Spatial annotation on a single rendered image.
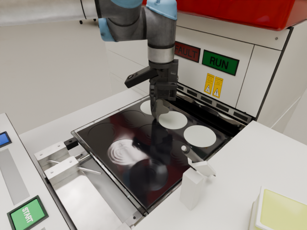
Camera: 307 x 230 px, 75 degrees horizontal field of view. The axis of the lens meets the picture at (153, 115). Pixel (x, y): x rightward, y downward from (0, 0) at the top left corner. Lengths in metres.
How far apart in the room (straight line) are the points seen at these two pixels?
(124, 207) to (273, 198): 0.36
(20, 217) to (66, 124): 0.47
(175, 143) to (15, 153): 0.42
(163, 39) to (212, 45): 0.17
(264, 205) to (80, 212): 0.38
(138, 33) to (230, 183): 0.40
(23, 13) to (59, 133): 0.51
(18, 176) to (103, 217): 0.21
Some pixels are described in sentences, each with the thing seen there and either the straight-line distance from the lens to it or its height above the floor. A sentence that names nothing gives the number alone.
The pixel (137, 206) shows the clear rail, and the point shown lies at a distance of 0.49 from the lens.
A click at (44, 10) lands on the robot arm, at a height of 1.27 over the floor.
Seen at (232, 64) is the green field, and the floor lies 1.11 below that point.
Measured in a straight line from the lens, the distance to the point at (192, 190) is 0.37.
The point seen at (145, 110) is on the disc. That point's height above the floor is 0.90.
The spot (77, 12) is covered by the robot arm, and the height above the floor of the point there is 1.27.
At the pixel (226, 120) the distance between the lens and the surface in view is 0.69.
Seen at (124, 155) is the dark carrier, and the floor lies 0.90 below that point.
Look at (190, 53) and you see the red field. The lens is 0.70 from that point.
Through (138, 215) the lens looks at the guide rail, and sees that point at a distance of 0.54.
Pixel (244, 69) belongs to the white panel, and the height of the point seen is 1.10.
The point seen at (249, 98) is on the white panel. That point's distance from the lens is 0.64.
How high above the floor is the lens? 1.33
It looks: 37 degrees down
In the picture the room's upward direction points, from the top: straight up
